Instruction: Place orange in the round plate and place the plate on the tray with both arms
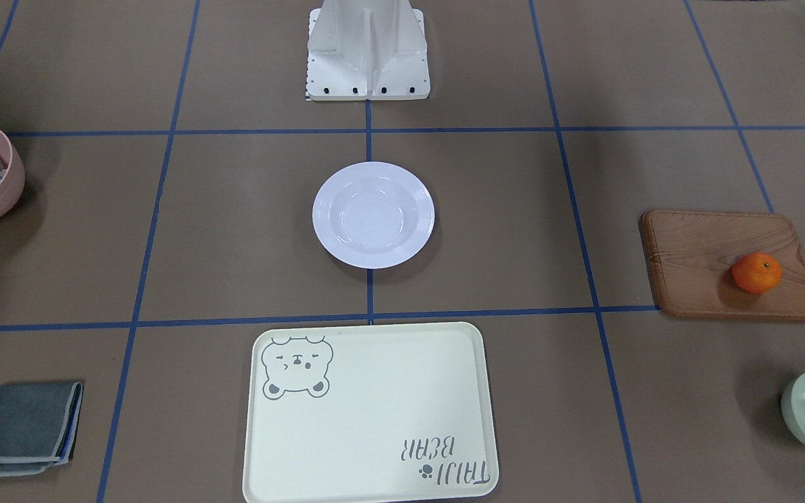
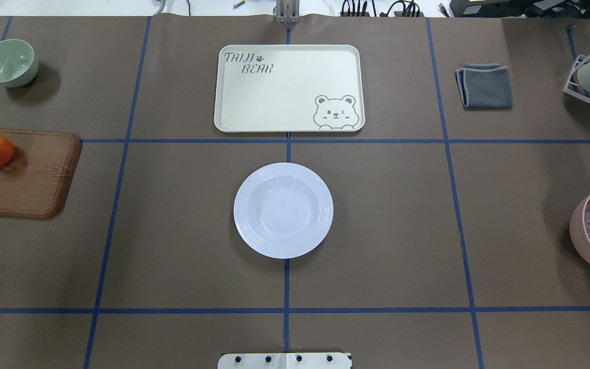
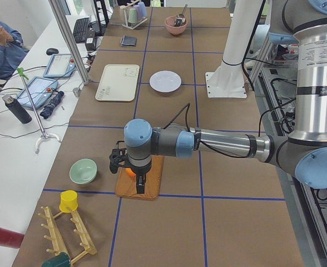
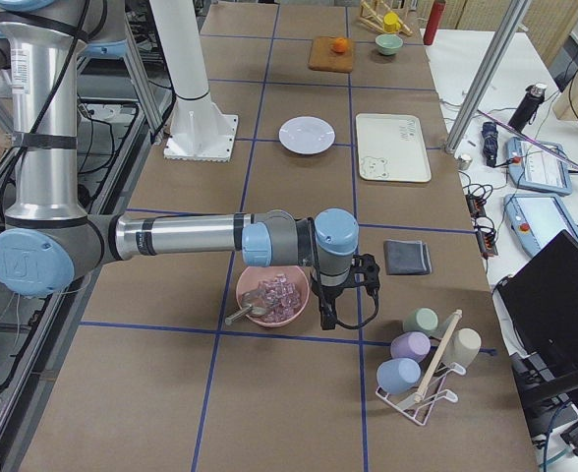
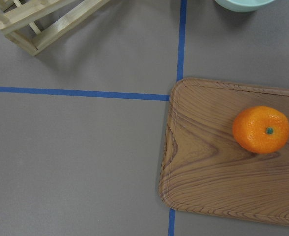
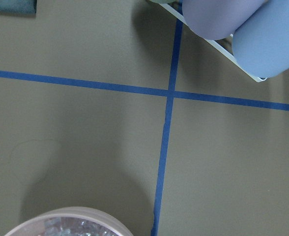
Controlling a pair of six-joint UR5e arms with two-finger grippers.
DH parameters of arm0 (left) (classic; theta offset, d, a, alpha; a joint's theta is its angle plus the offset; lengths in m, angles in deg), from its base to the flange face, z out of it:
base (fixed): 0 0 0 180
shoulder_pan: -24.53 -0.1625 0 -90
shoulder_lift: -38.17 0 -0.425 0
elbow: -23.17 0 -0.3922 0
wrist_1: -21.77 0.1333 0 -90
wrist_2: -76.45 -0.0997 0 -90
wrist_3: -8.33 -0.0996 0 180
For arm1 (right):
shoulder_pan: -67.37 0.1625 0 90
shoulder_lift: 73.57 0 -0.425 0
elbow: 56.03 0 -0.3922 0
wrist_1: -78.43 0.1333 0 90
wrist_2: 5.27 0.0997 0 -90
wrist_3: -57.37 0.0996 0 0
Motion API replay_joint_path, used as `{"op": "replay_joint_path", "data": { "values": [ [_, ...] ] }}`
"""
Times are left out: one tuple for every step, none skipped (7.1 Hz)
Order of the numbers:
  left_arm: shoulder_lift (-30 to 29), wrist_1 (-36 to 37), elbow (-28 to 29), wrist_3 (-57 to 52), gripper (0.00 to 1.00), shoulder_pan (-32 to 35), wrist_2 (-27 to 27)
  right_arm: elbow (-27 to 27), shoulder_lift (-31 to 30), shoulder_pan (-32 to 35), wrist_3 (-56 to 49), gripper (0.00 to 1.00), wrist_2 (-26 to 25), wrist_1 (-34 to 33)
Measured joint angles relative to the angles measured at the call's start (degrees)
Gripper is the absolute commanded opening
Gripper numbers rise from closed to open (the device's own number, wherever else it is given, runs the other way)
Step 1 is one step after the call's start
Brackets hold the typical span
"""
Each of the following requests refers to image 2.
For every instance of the white round plate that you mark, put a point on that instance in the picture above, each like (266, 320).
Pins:
(283, 210)

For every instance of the cream bear tray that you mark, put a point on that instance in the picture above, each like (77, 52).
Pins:
(289, 88)

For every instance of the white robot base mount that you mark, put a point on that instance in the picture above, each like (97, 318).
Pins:
(286, 360)

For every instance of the wooden cutting board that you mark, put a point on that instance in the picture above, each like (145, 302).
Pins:
(36, 182)

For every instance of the green bowl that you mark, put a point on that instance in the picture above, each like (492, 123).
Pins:
(19, 63)

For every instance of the aluminium frame post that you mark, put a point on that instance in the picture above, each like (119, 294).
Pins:
(287, 12)

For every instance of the grey folded cloth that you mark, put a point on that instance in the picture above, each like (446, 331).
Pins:
(485, 86)

